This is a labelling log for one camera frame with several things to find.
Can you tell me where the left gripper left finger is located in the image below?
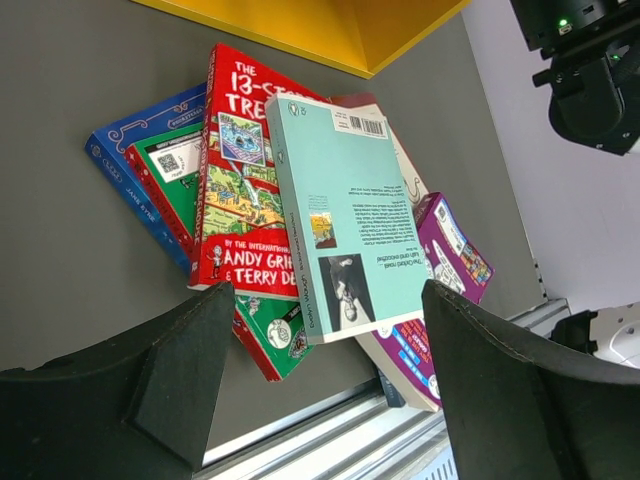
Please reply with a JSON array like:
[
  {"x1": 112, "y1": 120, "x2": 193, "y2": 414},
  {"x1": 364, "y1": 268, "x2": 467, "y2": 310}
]
[{"x1": 1, "y1": 283, "x2": 235, "y2": 479}]

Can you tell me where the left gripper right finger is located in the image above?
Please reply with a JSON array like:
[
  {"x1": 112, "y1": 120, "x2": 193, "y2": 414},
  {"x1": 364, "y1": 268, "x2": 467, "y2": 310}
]
[{"x1": 422, "y1": 280, "x2": 639, "y2": 479}]

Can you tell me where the red 13-Storey Treehouse book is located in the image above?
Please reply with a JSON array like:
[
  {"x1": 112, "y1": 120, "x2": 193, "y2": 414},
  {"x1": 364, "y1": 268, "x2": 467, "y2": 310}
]
[{"x1": 189, "y1": 43, "x2": 318, "y2": 300}]

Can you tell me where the dark blue Nineteen Eighty-Four book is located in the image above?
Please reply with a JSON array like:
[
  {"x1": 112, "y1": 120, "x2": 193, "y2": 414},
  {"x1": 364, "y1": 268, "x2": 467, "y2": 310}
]
[{"x1": 377, "y1": 370, "x2": 406, "y2": 408}]

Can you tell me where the green treehouse book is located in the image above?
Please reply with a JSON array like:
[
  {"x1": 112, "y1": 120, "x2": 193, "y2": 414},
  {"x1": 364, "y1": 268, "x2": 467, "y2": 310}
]
[{"x1": 125, "y1": 123, "x2": 312, "y2": 382}]

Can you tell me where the purple 117-Storey Treehouse book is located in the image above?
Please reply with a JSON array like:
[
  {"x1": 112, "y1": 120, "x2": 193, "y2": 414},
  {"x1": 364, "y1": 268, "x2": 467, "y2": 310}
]
[{"x1": 376, "y1": 192, "x2": 494, "y2": 412}]

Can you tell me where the blue Jane Eyre book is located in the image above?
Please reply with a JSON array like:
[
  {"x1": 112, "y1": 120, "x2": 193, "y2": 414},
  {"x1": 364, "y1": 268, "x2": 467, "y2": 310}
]
[{"x1": 83, "y1": 82, "x2": 209, "y2": 276}]

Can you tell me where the cream red-edged book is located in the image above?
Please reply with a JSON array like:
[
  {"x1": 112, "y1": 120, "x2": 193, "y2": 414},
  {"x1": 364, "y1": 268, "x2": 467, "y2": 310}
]
[{"x1": 330, "y1": 93, "x2": 442, "y2": 412}]

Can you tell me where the yellow wooden shelf cabinet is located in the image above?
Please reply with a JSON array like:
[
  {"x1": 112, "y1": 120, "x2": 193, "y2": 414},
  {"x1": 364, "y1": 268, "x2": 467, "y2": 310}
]
[{"x1": 138, "y1": 0, "x2": 469, "y2": 79}]

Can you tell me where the slotted cable duct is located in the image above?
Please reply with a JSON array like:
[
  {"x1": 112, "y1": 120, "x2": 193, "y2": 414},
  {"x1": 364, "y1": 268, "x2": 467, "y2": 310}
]
[{"x1": 399, "y1": 444, "x2": 459, "y2": 480}]

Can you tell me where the aluminium mounting rail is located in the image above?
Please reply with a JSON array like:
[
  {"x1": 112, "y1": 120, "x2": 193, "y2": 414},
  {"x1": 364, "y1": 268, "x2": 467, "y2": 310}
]
[{"x1": 192, "y1": 297, "x2": 571, "y2": 480}]

